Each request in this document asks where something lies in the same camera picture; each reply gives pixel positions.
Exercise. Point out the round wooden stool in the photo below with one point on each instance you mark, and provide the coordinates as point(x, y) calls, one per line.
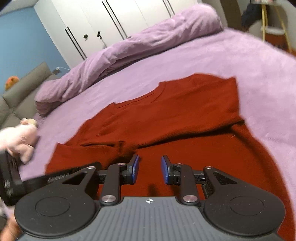
point(275, 36)

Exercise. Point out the purple bed sheet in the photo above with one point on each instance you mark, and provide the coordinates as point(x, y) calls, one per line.
point(266, 84)

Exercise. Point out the grey sofa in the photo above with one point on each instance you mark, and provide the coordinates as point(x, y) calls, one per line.
point(18, 102)

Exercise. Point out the white wardrobe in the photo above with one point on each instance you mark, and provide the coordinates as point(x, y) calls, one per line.
point(81, 28)

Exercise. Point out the orange plush toy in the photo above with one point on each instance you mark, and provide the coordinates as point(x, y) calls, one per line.
point(11, 81)

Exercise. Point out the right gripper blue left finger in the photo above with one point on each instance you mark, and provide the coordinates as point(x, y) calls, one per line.
point(114, 177)

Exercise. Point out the red knit cardigan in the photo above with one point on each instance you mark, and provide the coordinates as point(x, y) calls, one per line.
point(194, 121)

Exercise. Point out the yellow legged side table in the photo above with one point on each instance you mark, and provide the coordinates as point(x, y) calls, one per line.
point(273, 15)

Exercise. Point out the pink plush pig toy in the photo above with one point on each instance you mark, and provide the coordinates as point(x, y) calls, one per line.
point(20, 140)

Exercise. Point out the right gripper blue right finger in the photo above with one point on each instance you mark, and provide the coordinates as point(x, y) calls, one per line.
point(183, 176)

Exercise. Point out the dark clothes pile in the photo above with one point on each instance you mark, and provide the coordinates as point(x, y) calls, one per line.
point(250, 16)

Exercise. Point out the purple rumpled duvet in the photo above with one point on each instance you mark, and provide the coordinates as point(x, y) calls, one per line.
point(197, 21)

